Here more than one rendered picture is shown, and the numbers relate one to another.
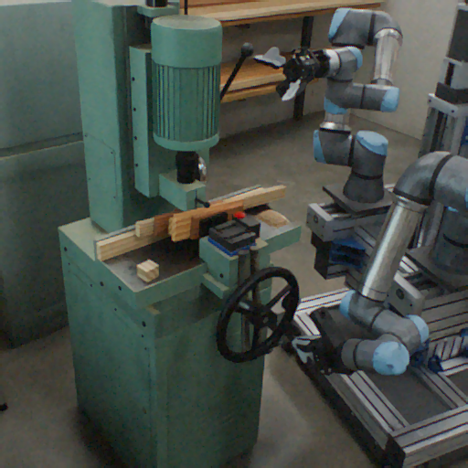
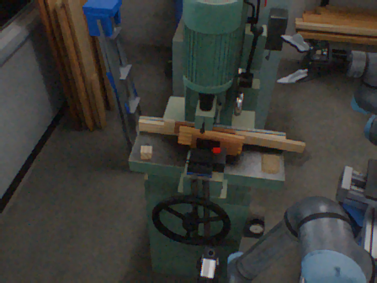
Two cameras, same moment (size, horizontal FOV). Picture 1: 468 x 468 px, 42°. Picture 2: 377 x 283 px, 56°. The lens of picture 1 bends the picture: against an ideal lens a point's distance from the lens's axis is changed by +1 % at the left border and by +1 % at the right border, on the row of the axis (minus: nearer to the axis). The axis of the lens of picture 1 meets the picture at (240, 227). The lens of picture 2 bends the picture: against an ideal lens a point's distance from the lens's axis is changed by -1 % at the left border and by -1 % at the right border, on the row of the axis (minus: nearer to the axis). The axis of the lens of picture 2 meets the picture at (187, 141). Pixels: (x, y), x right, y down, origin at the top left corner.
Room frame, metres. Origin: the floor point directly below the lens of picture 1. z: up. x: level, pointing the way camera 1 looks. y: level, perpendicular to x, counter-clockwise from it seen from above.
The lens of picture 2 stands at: (0.78, -0.62, 1.92)
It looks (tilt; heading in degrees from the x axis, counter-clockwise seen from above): 44 degrees down; 49
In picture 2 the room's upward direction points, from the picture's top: 2 degrees clockwise
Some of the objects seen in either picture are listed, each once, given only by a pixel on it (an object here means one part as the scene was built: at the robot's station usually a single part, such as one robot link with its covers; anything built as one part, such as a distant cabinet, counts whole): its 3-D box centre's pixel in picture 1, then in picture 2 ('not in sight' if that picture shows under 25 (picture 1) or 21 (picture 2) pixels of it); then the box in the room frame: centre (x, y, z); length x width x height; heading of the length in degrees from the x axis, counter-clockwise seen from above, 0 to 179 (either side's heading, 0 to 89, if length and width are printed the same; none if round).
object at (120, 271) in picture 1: (214, 255); (206, 164); (1.47, 0.07, 0.87); 0.61 x 0.30 x 0.06; 132
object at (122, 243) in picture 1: (188, 220); (210, 133); (1.56, 0.16, 0.93); 0.60 x 0.02 x 0.05; 132
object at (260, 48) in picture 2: not in sight; (252, 47); (1.79, 0.19, 1.23); 0.09 x 0.08 x 0.15; 42
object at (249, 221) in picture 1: (237, 232); (206, 160); (1.41, 0.01, 0.99); 0.13 x 0.11 x 0.06; 132
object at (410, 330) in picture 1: (399, 333); not in sight; (1.17, -0.41, 0.86); 0.11 x 0.11 x 0.08; 44
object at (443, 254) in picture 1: (459, 248); not in sight; (1.60, -0.68, 0.87); 0.15 x 0.15 x 0.10
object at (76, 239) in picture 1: (163, 255); (204, 145); (1.62, 0.24, 0.76); 0.57 x 0.45 x 0.09; 42
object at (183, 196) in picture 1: (182, 192); (206, 113); (1.55, 0.17, 1.03); 0.14 x 0.07 x 0.09; 42
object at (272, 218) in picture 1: (272, 217); (271, 162); (1.65, -0.10, 0.91); 0.10 x 0.07 x 0.02; 42
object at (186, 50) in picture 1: (186, 83); (210, 40); (1.53, 0.16, 1.35); 0.18 x 0.18 x 0.31
